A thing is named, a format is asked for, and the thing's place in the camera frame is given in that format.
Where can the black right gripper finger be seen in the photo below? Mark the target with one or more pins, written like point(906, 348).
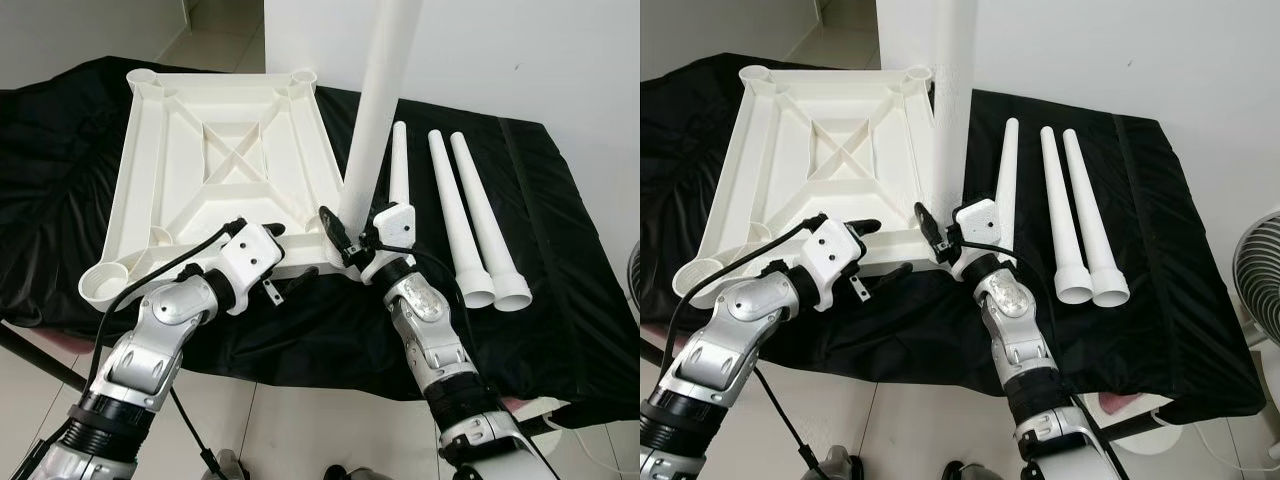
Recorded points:
point(338, 238)
point(932, 235)

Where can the robot right leg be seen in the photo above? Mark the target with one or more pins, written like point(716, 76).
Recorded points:
point(345, 472)
point(960, 472)

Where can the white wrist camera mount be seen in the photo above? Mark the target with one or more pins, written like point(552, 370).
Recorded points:
point(975, 225)
point(835, 255)
point(250, 255)
point(393, 232)

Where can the robot leg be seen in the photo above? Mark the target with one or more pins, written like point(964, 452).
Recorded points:
point(232, 466)
point(842, 465)
point(960, 472)
point(345, 472)

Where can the black metal table leg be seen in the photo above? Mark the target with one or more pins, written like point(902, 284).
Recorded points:
point(40, 360)
point(650, 348)

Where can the robot left leg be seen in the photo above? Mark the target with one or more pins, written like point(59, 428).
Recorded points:
point(232, 466)
point(842, 465)

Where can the black table cloth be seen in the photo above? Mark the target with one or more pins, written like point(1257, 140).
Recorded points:
point(560, 330)
point(1180, 340)

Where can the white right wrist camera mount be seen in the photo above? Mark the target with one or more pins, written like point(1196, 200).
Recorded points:
point(393, 232)
point(975, 225)

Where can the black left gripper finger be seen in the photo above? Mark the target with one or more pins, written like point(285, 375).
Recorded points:
point(866, 227)
point(275, 230)
point(302, 274)
point(893, 271)

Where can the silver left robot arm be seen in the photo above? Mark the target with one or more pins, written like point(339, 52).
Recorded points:
point(730, 340)
point(150, 340)

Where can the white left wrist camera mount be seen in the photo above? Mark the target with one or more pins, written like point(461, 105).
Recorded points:
point(250, 255)
point(835, 255)

